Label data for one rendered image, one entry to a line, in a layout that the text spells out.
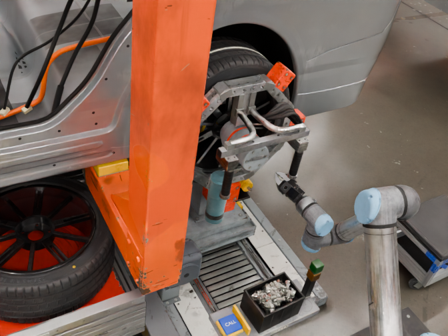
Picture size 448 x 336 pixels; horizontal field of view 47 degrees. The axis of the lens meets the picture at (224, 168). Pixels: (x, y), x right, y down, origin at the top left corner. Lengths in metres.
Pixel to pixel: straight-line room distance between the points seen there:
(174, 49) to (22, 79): 1.42
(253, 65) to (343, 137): 1.90
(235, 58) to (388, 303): 1.09
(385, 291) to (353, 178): 1.79
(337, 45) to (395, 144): 1.70
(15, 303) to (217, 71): 1.19
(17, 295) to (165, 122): 0.99
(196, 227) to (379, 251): 1.12
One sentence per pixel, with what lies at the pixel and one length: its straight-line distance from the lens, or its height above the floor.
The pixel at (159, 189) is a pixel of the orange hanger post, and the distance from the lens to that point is 1.61.
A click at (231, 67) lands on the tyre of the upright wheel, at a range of 2.09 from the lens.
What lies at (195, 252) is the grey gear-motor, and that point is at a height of 0.41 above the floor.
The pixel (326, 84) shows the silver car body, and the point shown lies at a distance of 2.60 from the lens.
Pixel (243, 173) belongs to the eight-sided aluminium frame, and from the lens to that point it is 2.40.
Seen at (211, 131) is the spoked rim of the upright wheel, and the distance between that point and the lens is 2.27.
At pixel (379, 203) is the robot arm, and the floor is 1.05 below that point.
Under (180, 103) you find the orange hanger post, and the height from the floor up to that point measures 1.38.
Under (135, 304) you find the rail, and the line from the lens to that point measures 2.20.
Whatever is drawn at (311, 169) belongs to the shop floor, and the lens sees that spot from 3.53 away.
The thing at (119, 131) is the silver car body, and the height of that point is 0.91.
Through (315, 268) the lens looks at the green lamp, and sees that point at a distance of 2.05.
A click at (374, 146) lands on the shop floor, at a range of 3.95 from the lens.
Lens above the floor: 2.18
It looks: 40 degrees down
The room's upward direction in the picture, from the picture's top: 10 degrees clockwise
